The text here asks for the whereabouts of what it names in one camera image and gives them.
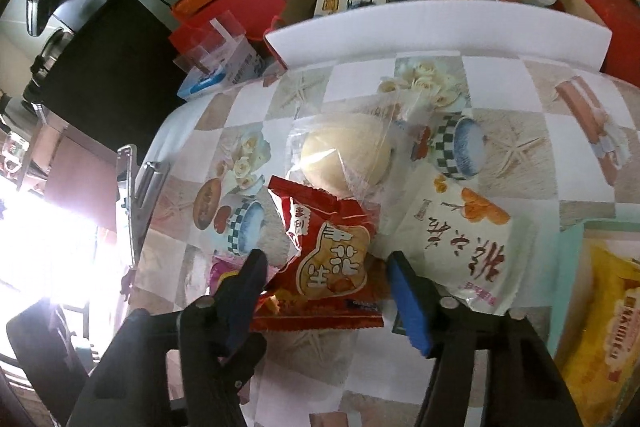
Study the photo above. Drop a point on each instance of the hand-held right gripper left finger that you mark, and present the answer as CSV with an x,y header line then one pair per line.
x,y
245,307

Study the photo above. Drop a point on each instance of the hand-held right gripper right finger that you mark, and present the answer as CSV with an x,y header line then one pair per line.
x,y
407,302

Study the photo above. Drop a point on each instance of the red peanut packet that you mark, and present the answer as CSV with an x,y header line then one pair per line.
x,y
325,252

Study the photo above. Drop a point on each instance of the teal tray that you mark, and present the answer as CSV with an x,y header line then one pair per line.
x,y
567,247

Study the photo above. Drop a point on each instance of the yellow snack packet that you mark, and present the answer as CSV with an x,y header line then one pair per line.
x,y
610,332

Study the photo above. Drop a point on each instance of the pink snack packet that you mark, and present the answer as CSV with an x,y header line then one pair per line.
x,y
222,269

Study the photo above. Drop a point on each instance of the white snack packet orange print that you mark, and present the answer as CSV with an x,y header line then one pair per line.
x,y
455,237

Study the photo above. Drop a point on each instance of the bun in clear bag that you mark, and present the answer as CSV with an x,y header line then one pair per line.
x,y
345,152

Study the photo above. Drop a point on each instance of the silver metal bar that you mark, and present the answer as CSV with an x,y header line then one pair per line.
x,y
132,187

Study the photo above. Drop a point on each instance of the printed checkered tablecloth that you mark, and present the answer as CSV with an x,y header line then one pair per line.
x,y
505,147

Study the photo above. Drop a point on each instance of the black chair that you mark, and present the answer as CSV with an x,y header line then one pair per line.
x,y
45,352

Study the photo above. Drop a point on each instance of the clear plastic box blue lid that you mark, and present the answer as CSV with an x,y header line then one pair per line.
x,y
225,62

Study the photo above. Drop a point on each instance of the white foam board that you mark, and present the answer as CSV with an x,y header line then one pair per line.
x,y
440,29

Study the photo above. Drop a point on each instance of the black cabinet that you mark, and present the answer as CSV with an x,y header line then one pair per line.
x,y
110,67

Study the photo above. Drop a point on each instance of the red flat box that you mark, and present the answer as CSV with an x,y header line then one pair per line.
x,y
600,12

